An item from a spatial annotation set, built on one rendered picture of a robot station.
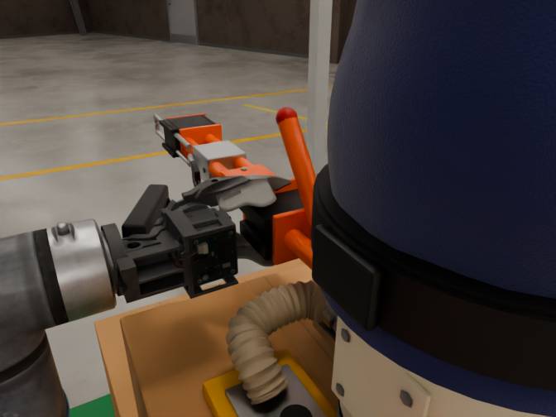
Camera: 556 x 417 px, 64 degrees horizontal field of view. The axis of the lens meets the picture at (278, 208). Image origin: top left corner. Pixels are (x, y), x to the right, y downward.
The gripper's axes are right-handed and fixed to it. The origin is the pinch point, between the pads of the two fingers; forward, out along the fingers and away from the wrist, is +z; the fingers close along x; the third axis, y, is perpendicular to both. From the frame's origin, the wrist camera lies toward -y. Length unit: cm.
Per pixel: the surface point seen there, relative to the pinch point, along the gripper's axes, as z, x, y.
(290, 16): 534, -35, -906
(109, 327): -17, -66, -71
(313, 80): 176, -42, -260
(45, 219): -32, -120, -275
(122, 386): -19, -66, -47
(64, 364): -35, -120, -125
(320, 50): 179, -19, -257
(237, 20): 477, -50, -1071
